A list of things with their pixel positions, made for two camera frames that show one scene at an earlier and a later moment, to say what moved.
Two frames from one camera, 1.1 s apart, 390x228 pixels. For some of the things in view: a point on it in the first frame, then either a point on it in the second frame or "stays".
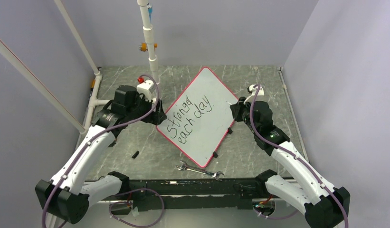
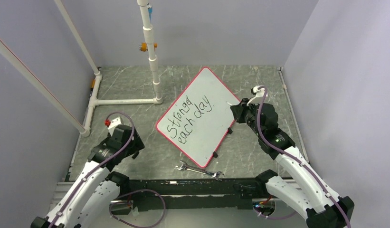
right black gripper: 237,108 stays
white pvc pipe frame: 94,102 stays
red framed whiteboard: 200,122 stays
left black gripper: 156,117 to 136,144
